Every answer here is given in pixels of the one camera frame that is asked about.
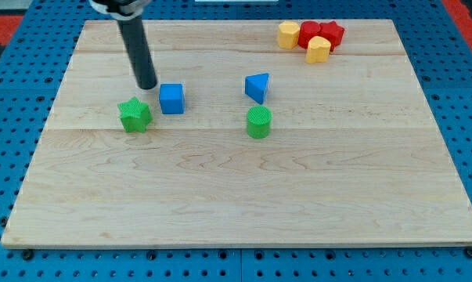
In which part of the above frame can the red star block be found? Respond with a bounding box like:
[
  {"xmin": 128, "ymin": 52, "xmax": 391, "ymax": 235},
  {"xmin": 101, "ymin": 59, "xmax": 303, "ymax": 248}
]
[{"xmin": 319, "ymin": 20, "xmax": 345, "ymax": 52}]

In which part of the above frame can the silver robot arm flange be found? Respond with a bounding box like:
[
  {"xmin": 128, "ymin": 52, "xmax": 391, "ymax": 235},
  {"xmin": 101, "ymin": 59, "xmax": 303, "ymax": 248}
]
[{"xmin": 88, "ymin": 0, "xmax": 151, "ymax": 21}]

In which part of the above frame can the red cylinder block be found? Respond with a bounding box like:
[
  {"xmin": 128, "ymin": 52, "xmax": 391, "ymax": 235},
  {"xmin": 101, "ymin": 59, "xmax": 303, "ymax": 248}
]
[{"xmin": 297, "ymin": 20, "xmax": 321, "ymax": 49}]

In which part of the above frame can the blue cube block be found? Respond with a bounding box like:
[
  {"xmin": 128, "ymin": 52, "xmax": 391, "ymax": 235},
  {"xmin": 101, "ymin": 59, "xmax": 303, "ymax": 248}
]
[{"xmin": 159, "ymin": 84, "xmax": 185, "ymax": 114}]

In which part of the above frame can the wooden board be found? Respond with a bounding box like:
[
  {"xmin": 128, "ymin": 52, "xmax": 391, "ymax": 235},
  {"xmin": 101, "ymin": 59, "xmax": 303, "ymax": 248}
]
[{"xmin": 1, "ymin": 20, "xmax": 472, "ymax": 249}]

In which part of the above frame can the blue triangular prism block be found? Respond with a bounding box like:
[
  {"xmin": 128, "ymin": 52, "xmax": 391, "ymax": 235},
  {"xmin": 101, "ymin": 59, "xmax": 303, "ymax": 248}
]
[{"xmin": 244, "ymin": 73, "xmax": 270, "ymax": 104}]

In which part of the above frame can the green star block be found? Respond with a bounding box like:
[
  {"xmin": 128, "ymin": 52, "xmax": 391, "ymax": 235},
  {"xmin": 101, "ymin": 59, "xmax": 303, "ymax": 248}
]
[{"xmin": 117, "ymin": 97, "xmax": 153, "ymax": 132}]

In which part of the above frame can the yellow hexagon block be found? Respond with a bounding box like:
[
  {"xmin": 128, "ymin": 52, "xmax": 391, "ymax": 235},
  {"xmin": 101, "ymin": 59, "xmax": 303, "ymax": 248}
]
[{"xmin": 277, "ymin": 21, "xmax": 300, "ymax": 49}]

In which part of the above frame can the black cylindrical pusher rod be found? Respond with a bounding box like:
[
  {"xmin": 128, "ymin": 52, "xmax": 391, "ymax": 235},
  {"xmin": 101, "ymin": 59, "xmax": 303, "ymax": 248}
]
[{"xmin": 117, "ymin": 16, "xmax": 157, "ymax": 90}]

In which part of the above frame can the green cylinder block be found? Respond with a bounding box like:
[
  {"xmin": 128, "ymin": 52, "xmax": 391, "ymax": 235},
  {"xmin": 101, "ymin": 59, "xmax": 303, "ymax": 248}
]
[{"xmin": 247, "ymin": 105, "xmax": 272, "ymax": 139}]

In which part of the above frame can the yellow heart block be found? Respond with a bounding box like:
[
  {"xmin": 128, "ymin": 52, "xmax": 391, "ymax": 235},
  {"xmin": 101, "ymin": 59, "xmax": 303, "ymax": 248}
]
[{"xmin": 305, "ymin": 36, "xmax": 331, "ymax": 63}]

